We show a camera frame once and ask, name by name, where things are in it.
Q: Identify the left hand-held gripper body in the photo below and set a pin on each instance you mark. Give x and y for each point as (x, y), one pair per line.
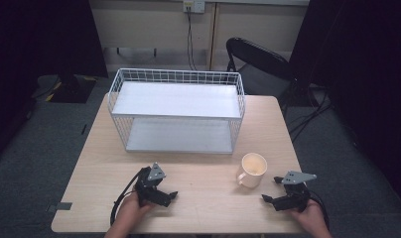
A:
(148, 185)

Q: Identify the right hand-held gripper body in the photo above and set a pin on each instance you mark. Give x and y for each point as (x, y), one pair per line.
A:
(296, 191)

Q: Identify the cream ceramic mug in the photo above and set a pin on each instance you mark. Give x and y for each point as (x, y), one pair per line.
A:
(253, 172)

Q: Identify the person's right hand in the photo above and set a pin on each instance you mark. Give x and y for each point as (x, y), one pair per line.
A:
(307, 218)

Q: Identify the person's left hand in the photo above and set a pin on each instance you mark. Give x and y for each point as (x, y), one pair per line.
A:
(132, 211)

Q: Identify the grey floor tape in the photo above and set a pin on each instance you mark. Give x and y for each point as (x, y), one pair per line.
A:
(61, 206)

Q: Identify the black folding chair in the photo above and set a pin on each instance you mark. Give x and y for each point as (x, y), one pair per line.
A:
(261, 66)

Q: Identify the black stand base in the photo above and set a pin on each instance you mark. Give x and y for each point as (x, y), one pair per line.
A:
(69, 87)

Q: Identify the black curtain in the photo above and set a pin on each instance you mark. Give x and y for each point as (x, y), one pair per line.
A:
(370, 82)
(39, 49)

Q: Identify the white wall socket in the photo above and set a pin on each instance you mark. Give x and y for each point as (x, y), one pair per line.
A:
(194, 6)

